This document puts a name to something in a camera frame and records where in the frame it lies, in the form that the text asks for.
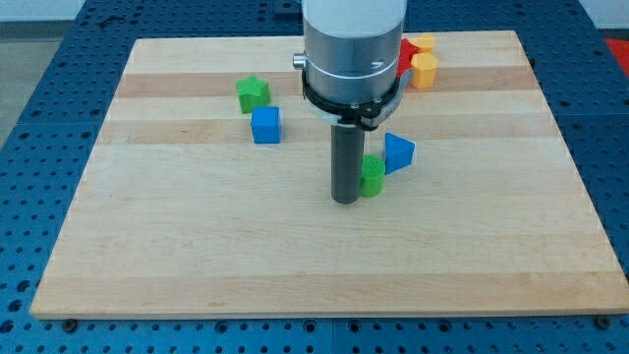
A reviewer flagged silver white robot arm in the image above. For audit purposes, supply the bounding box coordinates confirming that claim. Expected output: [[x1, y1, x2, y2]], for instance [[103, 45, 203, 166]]
[[293, 0, 407, 129]]

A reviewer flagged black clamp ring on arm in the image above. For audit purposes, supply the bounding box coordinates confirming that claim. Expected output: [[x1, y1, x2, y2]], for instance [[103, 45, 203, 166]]
[[300, 68, 415, 133]]

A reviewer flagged light wooden board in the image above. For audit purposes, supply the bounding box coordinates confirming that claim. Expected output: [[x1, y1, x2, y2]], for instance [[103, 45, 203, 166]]
[[30, 30, 628, 320]]

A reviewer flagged blue cube block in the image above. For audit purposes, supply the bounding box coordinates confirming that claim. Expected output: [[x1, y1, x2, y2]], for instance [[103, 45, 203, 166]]
[[251, 106, 282, 144]]

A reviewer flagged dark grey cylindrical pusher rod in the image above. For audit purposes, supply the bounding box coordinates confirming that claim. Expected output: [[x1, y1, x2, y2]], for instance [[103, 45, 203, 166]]
[[331, 126, 365, 205]]

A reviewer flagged green star block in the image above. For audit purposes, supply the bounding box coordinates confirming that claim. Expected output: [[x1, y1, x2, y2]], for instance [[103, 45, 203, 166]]
[[236, 75, 270, 113]]

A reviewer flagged green cylinder block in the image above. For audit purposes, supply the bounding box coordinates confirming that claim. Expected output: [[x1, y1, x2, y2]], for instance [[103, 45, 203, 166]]
[[360, 155, 385, 198]]

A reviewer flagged yellow block rear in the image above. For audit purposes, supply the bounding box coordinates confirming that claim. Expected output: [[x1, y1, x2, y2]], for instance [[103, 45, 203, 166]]
[[409, 32, 435, 53]]

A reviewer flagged red star block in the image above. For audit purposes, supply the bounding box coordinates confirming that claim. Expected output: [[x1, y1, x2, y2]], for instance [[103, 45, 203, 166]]
[[396, 38, 419, 78]]

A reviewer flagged yellow hexagon block front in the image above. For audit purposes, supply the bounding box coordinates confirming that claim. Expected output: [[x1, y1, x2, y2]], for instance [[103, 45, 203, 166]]
[[411, 52, 438, 89]]

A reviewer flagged blue triangular prism block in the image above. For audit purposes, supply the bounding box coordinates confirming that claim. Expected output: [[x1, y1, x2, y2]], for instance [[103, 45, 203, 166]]
[[384, 133, 416, 175]]

